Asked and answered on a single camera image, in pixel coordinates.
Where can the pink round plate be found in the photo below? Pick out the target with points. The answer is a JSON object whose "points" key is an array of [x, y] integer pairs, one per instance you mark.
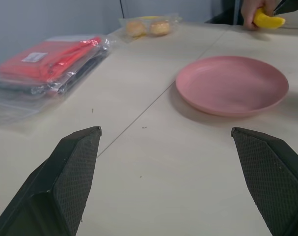
{"points": [[232, 84]]}

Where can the yellow item behind bun bag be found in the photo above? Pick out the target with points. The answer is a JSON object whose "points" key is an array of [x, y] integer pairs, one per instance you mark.
{"points": [[150, 17]]}

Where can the person's bare hand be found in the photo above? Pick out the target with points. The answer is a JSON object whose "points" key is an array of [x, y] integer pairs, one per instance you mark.
{"points": [[249, 9]]}

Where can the black pointed left gripper right finger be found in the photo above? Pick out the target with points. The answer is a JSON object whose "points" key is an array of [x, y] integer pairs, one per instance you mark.
{"points": [[289, 6]]}

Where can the red fabric pack in plastic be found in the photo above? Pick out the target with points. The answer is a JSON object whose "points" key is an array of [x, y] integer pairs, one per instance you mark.
{"points": [[48, 61]]}

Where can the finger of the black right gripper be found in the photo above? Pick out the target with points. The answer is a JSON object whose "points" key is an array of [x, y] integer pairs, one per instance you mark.
{"points": [[274, 179]]}

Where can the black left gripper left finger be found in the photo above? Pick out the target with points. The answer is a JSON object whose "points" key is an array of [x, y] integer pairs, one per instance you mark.
{"points": [[53, 186]]}

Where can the empty clear plastic bag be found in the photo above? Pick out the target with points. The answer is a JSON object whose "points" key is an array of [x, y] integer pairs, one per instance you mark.
{"points": [[11, 108]]}

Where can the clear plastic bun bag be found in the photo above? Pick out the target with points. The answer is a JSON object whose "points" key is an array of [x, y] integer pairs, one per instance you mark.
{"points": [[148, 27]]}

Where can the dark chair back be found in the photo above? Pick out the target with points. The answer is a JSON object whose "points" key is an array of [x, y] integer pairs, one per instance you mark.
{"points": [[224, 12]]}

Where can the red packets in plastic bag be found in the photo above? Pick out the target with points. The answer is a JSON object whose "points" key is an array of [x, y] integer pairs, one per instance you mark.
{"points": [[72, 77]]}

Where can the yellow banana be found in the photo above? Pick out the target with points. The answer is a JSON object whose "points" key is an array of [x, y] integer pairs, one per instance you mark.
{"points": [[269, 22]]}

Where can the round golden bread bun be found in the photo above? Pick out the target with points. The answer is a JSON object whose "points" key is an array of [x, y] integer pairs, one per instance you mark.
{"points": [[136, 28], [159, 27]]}

